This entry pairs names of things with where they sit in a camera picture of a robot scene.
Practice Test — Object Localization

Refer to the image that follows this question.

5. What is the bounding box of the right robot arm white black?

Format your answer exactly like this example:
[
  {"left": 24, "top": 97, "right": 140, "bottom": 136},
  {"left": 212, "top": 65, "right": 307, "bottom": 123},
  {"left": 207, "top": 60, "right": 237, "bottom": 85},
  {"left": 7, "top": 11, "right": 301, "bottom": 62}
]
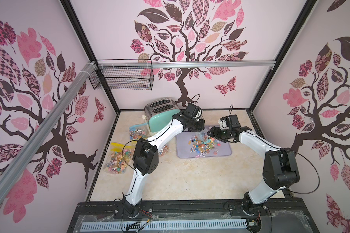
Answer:
[{"left": 207, "top": 115, "right": 300, "bottom": 216}]

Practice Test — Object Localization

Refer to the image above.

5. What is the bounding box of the black wire basket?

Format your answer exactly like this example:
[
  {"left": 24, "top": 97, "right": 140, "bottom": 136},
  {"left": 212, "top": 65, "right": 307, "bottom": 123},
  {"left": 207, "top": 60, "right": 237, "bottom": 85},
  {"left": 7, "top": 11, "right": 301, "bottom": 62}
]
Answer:
[{"left": 89, "top": 58, "right": 154, "bottom": 90}]

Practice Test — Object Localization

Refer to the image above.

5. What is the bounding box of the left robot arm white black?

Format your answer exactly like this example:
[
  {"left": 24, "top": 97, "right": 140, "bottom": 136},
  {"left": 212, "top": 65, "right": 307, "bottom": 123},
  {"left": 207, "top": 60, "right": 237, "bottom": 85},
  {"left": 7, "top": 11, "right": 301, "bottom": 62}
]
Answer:
[{"left": 122, "top": 103, "right": 205, "bottom": 218}]

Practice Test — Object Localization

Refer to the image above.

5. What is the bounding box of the mint green toaster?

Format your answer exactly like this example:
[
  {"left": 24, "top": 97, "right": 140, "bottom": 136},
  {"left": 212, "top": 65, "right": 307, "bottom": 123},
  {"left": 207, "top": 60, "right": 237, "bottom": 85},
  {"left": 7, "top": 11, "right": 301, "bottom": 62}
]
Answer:
[{"left": 143, "top": 98, "right": 180, "bottom": 133}]

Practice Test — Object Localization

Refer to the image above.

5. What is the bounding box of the pile of candies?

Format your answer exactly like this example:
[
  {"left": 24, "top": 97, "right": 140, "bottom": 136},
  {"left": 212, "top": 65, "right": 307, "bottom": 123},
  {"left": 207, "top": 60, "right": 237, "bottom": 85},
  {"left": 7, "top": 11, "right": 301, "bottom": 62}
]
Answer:
[{"left": 188, "top": 135, "right": 221, "bottom": 157}]

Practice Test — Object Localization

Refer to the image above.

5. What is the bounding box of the aluminium rail left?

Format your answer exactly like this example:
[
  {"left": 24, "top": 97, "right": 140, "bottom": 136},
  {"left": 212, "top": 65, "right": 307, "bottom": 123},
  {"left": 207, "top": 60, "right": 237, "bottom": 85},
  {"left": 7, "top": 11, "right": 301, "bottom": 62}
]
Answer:
[{"left": 0, "top": 61, "right": 96, "bottom": 204}]

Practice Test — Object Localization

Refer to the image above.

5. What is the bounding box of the aluminium rail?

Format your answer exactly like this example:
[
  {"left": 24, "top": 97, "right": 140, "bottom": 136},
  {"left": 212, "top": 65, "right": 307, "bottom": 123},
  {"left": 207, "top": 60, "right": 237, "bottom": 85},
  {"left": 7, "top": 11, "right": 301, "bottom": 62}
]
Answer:
[
  {"left": 98, "top": 60, "right": 276, "bottom": 69},
  {"left": 0, "top": 61, "right": 96, "bottom": 204}
]

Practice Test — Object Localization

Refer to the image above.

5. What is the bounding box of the aluminium rail back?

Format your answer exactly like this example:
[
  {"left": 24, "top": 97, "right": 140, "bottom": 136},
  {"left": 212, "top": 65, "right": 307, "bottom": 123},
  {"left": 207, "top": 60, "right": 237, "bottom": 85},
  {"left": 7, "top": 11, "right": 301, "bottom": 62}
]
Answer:
[{"left": 98, "top": 60, "right": 276, "bottom": 69}]

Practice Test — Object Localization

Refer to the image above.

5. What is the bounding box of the lavender plastic tray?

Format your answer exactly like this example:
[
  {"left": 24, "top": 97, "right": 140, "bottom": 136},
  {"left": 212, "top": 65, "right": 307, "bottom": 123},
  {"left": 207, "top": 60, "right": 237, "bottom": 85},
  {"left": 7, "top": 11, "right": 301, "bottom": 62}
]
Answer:
[{"left": 176, "top": 125, "right": 232, "bottom": 159}]

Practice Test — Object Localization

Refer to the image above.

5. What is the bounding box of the candy bag yellow zip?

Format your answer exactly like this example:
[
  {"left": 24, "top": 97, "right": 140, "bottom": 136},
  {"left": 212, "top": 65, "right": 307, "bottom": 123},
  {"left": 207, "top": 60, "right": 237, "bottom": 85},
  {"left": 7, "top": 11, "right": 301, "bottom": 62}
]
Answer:
[{"left": 104, "top": 142, "right": 134, "bottom": 174}]

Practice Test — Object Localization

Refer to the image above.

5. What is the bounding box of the black base frame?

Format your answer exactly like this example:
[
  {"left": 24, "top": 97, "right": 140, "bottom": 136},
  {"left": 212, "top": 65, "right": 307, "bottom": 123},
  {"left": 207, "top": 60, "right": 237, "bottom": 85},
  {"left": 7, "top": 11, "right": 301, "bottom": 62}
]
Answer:
[{"left": 67, "top": 198, "right": 318, "bottom": 233}]

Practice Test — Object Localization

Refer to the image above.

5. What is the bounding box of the candy bag blue zip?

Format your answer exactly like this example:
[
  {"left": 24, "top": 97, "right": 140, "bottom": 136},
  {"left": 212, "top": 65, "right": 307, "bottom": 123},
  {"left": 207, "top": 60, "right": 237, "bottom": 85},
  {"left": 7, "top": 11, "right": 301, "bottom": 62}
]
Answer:
[
  {"left": 158, "top": 142, "right": 170, "bottom": 157},
  {"left": 195, "top": 131, "right": 215, "bottom": 144}
]

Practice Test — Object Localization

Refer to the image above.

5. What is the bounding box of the candy bag near toaster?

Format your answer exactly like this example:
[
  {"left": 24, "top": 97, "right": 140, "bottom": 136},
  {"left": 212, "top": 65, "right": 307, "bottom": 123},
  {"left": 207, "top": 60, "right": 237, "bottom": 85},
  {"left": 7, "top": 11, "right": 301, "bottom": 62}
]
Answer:
[{"left": 129, "top": 123, "right": 149, "bottom": 140}]

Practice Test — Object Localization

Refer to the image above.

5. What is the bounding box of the white cable duct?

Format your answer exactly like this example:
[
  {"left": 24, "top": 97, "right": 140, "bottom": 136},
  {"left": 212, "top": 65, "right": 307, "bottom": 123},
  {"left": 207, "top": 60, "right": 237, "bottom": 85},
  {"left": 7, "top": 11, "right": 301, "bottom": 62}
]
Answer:
[{"left": 79, "top": 219, "right": 247, "bottom": 233}]

